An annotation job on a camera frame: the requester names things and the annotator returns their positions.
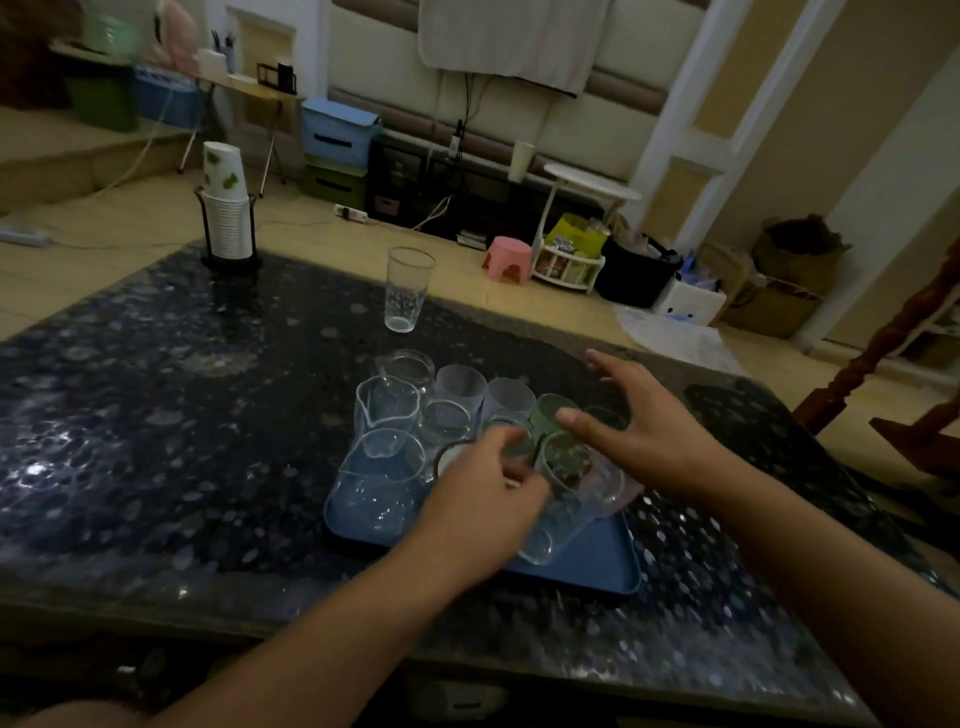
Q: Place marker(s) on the person's right hand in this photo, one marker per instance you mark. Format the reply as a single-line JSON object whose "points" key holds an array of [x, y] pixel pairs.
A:
{"points": [[660, 442]]}

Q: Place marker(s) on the person's left hand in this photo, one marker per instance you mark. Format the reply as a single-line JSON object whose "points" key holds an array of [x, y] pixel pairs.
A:
{"points": [[469, 525]]}

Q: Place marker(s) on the person's left thumb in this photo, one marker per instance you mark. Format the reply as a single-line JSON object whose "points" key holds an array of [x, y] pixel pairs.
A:
{"points": [[534, 487]]}

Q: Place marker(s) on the person's right thumb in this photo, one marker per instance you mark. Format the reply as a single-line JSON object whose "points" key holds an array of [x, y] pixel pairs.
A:
{"points": [[592, 427]]}

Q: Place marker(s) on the clear plastic cup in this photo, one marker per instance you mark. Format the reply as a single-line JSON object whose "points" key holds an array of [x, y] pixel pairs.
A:
{"points": [[574, 495]]}

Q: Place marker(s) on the person's right forearm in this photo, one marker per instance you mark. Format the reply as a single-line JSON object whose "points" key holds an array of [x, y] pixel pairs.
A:
{"points": [[840, 592]]}

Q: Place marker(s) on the person's left forearm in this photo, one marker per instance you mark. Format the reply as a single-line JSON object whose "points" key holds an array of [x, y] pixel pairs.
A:
{"points": [[315, 645]]}

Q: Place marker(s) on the short clear glass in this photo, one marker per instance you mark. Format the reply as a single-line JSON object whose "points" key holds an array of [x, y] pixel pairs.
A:
{"points": [[409, 369], [444, 424], [517, 448]]}

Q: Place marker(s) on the green plastic cup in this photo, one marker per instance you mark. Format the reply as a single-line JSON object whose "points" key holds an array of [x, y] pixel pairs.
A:
{"points": [[546, 414]]}

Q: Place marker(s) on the frosted plastic cup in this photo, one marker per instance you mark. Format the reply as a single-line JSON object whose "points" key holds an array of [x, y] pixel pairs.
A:
{"points": [[461, 386], [510, 396]]}

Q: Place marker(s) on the white rimmed cup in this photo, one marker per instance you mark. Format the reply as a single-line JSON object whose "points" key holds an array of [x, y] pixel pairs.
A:
{"points": [[447, 459]]}

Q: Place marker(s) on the blue plastic tray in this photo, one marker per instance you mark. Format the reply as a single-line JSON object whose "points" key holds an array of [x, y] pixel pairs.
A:
{"points": [[592, 559]]}

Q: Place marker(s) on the clear plastic sheet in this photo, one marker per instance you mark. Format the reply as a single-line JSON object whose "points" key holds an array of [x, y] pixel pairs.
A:
{"points": [[679, 337]]}

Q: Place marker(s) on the large clear glass pitcher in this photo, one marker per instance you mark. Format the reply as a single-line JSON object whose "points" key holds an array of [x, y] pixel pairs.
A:
{"points": [[375, 487]]}

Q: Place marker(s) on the black bag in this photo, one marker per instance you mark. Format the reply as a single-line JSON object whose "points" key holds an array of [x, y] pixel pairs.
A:
{"points": [[634, 274]]}

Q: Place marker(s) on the white storage box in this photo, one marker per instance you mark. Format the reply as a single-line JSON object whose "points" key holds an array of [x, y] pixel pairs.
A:
{"points": [[688, 300]]}

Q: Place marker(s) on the white storage rack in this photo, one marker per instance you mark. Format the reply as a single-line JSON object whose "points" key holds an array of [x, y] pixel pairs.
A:
{"points": [[566, 268]]}

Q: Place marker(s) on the small clear glass pitcher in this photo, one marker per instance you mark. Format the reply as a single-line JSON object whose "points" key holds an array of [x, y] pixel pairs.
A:
{"points": [[386, 409]]}

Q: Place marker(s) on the pink plastic stool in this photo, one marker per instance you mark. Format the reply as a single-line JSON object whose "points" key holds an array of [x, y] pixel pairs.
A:
{"points": [[508, 260]]}

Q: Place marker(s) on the yellow green bag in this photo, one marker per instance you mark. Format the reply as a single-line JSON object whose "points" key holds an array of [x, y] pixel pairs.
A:
{"points": [[576, 234]]}

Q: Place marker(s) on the brown cardboard box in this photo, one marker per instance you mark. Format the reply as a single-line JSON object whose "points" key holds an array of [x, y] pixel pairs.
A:
{"points": [[772, 304]]}

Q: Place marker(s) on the tall clear drinking glass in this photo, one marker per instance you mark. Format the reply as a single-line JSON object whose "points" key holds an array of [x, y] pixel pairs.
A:
{"points": [[407, 289]]}

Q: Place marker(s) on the white round side table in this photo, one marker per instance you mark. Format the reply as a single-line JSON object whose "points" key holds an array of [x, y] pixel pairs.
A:
{"points": [[585, 187]]}

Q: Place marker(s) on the brown basket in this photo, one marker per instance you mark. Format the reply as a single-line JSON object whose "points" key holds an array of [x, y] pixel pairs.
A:
{"points": [[799, 251]]}

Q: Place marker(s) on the black media cabinet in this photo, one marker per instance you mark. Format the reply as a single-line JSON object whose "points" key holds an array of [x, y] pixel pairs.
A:
{"points": [[450, 195]]}

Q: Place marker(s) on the beige paper cup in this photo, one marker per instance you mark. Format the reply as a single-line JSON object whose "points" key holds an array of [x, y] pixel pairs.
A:
{"points": [[520, 161]]}

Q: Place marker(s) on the red wooden chair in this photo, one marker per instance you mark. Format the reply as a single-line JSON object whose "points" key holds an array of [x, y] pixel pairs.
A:
{"points": [[892, 360]]}

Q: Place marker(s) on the white power strip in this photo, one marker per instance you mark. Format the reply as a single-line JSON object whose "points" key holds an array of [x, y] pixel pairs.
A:
{"points": [[351, 214]]}

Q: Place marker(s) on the green storage box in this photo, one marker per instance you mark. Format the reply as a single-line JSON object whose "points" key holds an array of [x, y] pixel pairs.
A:
{"points": [[334, 184]]}

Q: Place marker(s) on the black cup holder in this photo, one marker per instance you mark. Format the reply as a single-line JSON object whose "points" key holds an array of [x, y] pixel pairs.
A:
{"points": [[229, 259]]}

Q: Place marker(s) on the blue storage box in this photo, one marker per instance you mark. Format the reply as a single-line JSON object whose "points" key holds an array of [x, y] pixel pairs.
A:
{"points": [[337, 133]]}

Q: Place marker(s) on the white hanging cloth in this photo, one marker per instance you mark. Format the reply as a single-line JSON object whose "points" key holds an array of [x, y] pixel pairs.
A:
{"points": [[510, 41]]}

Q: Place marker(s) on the stack of white paper cups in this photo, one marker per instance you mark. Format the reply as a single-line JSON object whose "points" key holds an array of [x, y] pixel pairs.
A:
{"points": [[225, 202]]}

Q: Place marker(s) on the folding wooden desk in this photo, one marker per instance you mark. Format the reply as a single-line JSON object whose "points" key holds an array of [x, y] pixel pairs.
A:
{"points": [[202, 82]]}

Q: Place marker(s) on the blue plastic basket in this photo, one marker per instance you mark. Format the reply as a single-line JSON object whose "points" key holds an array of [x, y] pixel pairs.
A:
{"points": [[166, 96]]}

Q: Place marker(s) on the green plastic bin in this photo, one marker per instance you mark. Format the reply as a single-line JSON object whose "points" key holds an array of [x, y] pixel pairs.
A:
{"points": [[101, 94]]}

